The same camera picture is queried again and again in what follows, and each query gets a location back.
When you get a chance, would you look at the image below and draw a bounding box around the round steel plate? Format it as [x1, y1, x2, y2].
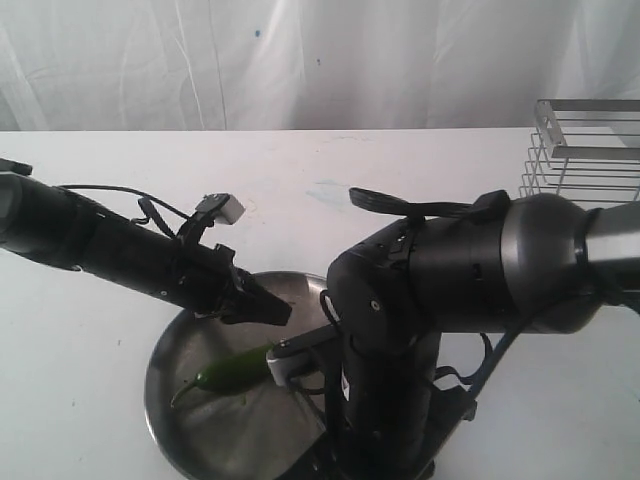
[144, 272, 328, 479]

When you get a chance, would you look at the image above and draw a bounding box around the white backdrop curtain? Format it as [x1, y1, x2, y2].
[1, 1, 639, 131]

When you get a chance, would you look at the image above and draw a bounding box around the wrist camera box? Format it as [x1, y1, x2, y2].
[266, 325, 339, 387]
[195, 193, 245, 225]

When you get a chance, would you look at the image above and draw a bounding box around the green chili pepper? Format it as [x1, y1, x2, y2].
[170, 343, 274, 408]

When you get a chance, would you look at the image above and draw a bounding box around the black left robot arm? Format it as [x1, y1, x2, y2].
[1, 159, 292, 326]

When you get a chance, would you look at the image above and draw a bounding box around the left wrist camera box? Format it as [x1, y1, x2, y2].
[195, 193, 245, 225]

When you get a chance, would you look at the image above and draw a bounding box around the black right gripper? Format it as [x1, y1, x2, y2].
[280, 419, 440, 479]

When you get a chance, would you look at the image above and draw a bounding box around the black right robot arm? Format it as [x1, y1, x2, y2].
[270, 187, 639, 479]

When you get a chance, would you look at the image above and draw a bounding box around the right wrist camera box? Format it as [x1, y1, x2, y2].
[266, 325, 339, 387]

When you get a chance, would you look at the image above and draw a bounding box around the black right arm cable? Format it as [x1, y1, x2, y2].
[434, 299, 640, 401]

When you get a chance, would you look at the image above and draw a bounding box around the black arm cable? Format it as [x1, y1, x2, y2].
[434, 299, 640, 401]
[57, 184, 191, 236]

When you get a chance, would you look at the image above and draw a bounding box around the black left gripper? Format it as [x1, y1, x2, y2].
[167, 245, 292, 325]

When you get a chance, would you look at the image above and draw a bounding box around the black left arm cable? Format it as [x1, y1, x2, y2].
[57, 184, 191, 236]

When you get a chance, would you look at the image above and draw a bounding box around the steel wire utensil rack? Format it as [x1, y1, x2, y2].
[519, 99, 639, 208]

